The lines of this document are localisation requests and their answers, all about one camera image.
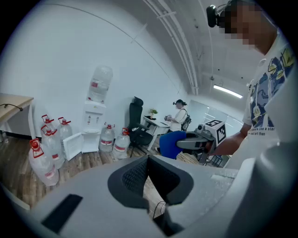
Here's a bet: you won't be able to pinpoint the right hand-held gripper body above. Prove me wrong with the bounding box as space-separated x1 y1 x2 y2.
176 119 227 163

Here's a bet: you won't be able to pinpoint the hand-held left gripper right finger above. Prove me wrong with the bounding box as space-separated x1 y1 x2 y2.
148 154 194 206

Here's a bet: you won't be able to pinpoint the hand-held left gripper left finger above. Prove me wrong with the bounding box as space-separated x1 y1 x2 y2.
107 154 149 209

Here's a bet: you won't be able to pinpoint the blue object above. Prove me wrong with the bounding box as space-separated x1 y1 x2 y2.
159 130 187 160

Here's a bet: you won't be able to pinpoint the white water dispenser cabinet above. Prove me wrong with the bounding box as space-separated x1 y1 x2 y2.
81 99 107 153

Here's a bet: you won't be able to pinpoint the person's right forearm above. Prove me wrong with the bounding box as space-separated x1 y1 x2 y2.
210 122 251 156

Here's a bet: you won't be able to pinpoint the white cabinet door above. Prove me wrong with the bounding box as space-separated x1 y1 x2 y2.
62 132 82 161

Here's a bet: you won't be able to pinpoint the large inverted clear water bottle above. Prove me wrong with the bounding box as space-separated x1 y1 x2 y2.
87 65 114 103

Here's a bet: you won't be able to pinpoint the person's right hand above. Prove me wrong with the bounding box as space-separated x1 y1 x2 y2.
202 140 216 156

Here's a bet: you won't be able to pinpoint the small white table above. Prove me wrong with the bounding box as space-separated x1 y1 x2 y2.
142 115 172 152

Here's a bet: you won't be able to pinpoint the ceiling tube light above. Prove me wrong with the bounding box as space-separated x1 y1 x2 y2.
213 85 244 99

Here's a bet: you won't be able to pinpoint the white ceiling pipes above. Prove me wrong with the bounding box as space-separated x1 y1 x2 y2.
143 0 200 95

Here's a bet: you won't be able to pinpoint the black office chair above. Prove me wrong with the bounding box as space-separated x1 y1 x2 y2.
128 96 154 158

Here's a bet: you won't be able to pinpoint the white printed t-shirt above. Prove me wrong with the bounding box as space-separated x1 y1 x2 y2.
224 27 298 169

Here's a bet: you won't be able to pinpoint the person's head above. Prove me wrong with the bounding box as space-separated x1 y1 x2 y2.
224 0 279 56

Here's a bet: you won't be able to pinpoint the light wooden desk white legs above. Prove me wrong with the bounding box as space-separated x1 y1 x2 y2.
0 93 37 140

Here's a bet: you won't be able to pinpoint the black head-mounted camera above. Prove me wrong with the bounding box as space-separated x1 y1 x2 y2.
206 4 226 28

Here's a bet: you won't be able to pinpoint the black cable on desk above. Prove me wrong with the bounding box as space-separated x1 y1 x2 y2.
0 103 24 112

